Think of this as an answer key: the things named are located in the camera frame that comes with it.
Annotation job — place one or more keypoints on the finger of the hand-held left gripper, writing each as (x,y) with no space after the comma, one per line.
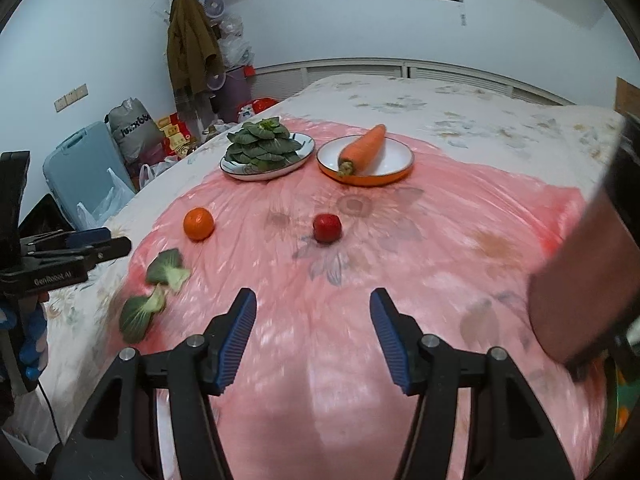
(90,236)
(112,249)

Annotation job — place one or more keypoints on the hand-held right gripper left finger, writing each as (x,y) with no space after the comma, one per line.
(235,340)

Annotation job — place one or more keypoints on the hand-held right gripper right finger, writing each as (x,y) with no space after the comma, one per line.
(392,345)

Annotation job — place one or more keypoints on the small orange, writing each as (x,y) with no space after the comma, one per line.
(198,223)

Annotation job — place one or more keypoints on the small red fruit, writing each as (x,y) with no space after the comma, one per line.
(327,228)

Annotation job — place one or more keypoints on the person's left hand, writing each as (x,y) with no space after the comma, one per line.
(30,335)

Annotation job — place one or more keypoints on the black flat item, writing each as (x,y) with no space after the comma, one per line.
(42,217)

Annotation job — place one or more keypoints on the white plastic bag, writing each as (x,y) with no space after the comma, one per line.
(112,200)

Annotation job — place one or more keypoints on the bok choy leaf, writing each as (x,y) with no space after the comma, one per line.
(140,315)
(167,270)

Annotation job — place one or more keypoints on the light blue suitcase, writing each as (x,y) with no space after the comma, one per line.
(75,165)

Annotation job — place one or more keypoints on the grey bag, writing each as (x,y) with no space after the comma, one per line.
(135,127)

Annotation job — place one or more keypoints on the yellow and red packages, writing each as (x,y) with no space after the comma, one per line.
(175,135)

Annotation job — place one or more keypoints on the pile of bok choy leaves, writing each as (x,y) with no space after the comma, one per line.
(260,145)

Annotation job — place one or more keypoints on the orange plate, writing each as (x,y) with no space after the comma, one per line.
(395,157)

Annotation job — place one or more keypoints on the carrot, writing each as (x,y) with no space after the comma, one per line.
(362,150)

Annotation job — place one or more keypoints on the white plate with dark rim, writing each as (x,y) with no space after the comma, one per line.
(300,152)

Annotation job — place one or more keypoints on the purple bin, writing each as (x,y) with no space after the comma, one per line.
(235,92)

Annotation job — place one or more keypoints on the red and white item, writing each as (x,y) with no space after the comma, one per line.
(255,107)

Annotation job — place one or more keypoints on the olive brown coat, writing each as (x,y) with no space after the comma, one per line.
(192,45)

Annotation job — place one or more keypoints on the clear plastic bags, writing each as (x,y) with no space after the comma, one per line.
(237,42)

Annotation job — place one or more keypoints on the floral white bedsheet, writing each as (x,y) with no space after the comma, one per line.
(475,105)

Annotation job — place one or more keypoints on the small desk fan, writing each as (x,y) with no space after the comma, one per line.
(215,6)

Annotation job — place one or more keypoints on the brown cardboard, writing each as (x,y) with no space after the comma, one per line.
(629,97)

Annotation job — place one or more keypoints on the wall switch panel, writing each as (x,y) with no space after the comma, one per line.
(71,97)

